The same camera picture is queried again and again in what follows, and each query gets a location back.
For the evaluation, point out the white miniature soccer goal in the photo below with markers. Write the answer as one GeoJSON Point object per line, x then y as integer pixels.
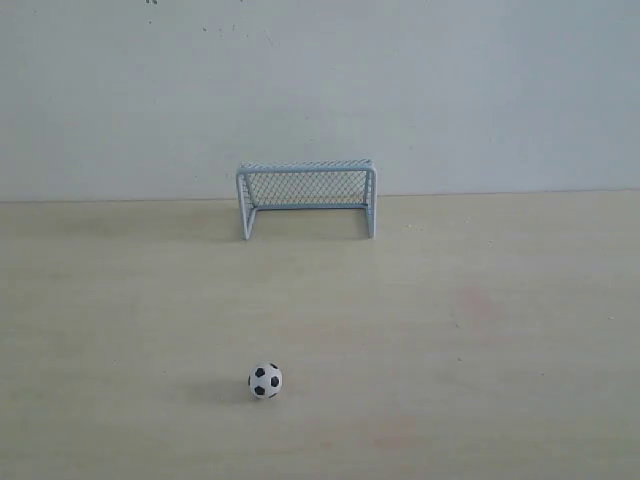
{"type": "Point", "coordinates": [316, 185]}

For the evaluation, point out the black and white mini ball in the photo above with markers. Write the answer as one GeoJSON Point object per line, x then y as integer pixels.
{"type": "Point", "coordinates": [265, 381]}

